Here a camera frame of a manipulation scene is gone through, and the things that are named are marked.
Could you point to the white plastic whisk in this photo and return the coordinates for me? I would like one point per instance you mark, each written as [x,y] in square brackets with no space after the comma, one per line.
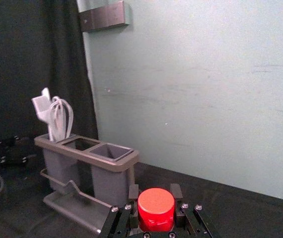
[62,119]

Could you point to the grey utensil holder with tray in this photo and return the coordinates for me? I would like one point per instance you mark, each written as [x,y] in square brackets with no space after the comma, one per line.
[106,173]

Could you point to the white plastic spatula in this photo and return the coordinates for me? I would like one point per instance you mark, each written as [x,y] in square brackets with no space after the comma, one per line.
[42,109]

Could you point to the black table cloth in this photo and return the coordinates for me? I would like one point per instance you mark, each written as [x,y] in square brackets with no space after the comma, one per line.
[231,210]

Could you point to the steel wall bracket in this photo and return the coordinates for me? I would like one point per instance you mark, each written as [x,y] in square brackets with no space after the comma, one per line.
[104,17]

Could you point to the black curtain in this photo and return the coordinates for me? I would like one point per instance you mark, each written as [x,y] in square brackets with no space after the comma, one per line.
[32,62]

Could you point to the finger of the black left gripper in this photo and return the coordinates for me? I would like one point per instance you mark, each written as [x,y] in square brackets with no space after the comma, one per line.
[12,161]
[10,143]

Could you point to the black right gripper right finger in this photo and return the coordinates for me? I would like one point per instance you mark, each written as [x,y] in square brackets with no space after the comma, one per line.
[193,218]

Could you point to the red cylindrical cap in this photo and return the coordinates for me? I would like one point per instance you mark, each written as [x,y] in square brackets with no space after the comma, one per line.
[156,209]

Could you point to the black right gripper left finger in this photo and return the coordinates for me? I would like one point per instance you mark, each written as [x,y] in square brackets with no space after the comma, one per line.
[121,218]

